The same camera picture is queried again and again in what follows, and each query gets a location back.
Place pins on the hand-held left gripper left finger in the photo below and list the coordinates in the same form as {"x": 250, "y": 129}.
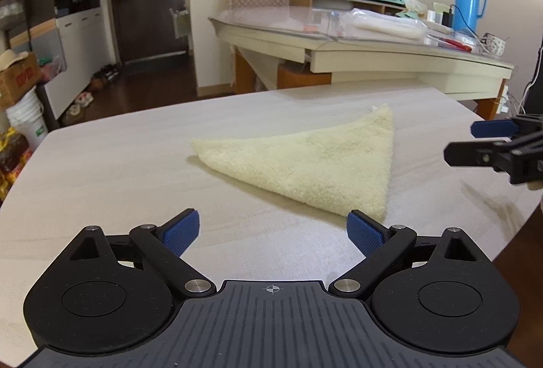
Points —
{"x": 182, "y": 230}

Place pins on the cardboard box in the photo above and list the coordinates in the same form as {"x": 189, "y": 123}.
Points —
{"x": 19, "y": 83}

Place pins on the grey and brown cabinet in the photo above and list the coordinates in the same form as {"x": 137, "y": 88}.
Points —
{"x": 72, "y": 41}

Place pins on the pale yellow towel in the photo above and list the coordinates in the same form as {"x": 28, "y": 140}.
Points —
{"x": 322, "y": 164}

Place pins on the white plastic bucket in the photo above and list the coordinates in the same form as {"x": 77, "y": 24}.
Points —
{"x": 25, "y": 117}

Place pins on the white socket strip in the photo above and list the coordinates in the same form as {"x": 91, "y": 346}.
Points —
{"x": 505, "y": 98}

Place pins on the light slippers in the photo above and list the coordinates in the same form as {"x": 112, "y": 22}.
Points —
{"x": 78, "y": 102}

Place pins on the straw hat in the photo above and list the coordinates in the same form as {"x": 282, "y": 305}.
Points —
{"x": 12, "y": 59}

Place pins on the clear plastic package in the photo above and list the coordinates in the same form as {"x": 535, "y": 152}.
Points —
{"x": 377, "y": 25}

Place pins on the patterned white mug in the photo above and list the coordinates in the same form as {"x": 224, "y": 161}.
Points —
{"x": 494, "y": 44}

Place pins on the blue thermos jug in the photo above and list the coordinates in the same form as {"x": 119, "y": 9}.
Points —
{"x": 466, "y": 1}

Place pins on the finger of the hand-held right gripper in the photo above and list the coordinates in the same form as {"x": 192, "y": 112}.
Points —
{"x": 471, "y": 153}
{"x": 492, "y": 128}

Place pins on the black appliance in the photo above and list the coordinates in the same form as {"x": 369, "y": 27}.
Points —
{"x": 535, "y": 79}

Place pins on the dark shoes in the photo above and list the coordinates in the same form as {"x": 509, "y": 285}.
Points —
{"x": 105, "y": 76}

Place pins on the cream dining table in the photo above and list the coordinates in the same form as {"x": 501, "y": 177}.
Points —
{"x": 382, "y": 62}

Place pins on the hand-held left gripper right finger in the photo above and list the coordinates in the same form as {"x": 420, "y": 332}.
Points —
{"x": 365, "y": 233}

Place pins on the white power strip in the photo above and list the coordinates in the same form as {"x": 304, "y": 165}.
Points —
{"x": 437, "y": 27}

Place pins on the tissue pack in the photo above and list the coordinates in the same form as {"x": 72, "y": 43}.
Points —
{"x": 413, "y": 8}

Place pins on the black charger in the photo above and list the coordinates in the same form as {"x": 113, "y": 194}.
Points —
{"x": 448, "y": 19}

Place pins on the wooden desktop shelf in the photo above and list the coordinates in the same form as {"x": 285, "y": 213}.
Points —
{"x": 360, "y": 3}

